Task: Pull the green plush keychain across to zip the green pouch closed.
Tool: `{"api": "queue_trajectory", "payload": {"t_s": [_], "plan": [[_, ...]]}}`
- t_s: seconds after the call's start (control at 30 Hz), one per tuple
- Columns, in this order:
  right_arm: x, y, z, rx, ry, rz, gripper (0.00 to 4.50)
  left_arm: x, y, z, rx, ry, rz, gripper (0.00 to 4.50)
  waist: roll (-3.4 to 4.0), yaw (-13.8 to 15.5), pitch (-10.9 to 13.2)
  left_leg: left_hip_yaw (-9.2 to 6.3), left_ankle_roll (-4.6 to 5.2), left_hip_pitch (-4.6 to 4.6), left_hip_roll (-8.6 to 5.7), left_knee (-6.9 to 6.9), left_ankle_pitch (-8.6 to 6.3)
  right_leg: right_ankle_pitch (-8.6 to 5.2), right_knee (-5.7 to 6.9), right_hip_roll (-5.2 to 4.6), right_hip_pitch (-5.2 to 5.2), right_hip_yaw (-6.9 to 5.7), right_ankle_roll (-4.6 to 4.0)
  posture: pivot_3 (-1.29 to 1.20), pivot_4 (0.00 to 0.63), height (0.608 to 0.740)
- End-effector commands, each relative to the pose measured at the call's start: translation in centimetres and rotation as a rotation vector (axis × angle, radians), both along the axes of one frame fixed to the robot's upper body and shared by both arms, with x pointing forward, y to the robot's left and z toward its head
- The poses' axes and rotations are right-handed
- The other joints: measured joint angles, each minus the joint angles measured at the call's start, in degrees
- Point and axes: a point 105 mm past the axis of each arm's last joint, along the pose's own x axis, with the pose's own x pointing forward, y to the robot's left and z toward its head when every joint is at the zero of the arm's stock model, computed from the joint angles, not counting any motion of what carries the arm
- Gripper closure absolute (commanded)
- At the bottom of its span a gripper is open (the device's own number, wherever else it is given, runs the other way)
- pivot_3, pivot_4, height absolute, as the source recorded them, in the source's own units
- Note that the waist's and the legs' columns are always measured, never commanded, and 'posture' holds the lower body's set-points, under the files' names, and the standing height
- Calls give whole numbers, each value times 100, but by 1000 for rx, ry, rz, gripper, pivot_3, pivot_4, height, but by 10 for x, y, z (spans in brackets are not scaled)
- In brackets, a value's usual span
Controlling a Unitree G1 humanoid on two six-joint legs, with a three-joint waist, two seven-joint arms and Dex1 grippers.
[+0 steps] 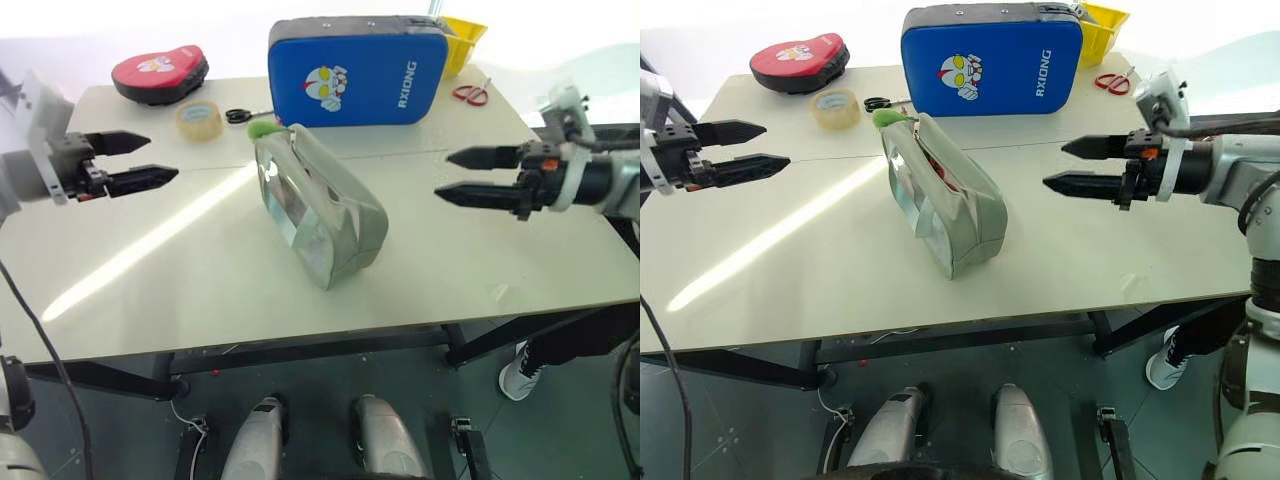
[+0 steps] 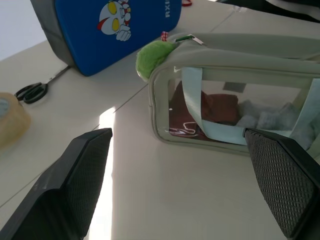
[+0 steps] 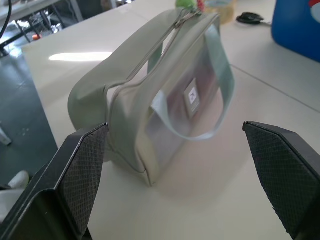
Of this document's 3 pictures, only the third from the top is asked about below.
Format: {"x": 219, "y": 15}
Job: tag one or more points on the blue plastic container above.
{"x": 296, "y": 27}

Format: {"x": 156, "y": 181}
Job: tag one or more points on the yellow transparent jar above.
{"x": 225, "y": 11}

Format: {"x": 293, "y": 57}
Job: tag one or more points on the white shoe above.
{"x": 18, "y": 179}

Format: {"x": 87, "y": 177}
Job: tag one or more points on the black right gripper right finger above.
{"x": 282, "y": 175}

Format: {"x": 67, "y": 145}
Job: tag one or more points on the metal rack with clutter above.
{"x": 37, "y": 17}

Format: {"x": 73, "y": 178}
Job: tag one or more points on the black flat device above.
{"x": 250, "y": 18}

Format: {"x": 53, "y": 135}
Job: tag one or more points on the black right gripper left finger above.
{"x": 62, "y": 180}

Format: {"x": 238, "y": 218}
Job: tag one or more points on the green round toy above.
{"x": 184, "y": 3}

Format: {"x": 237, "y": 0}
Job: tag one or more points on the pale green zipper bag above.
{"x": 160, "y": 95}

